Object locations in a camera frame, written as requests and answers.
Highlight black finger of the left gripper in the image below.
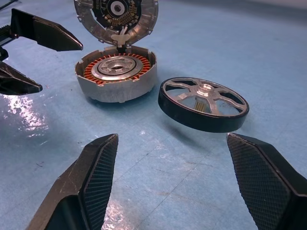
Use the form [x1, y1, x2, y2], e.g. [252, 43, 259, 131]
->
[0, 60, 43, 96]
[11, 8, 84, 52]

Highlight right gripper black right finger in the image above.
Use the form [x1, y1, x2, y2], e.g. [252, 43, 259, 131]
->
[226, 132, 307, 230]

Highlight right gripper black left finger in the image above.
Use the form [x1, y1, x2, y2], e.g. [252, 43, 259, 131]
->
[25, 133, 119, 230]

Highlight silver motor housing copper windings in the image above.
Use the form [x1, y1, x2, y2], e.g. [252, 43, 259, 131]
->
[74, 45, 158, 104]

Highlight black toothed gear disc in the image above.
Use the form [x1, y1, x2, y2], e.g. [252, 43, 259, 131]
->
[73, 0, 160, 46]

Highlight black rotor ring with spokes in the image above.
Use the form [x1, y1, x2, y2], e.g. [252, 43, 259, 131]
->
[157, 76, 250, 134]

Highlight blue plastic table cover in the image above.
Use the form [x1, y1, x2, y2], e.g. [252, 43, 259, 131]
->
[0, 0, 307, 230]

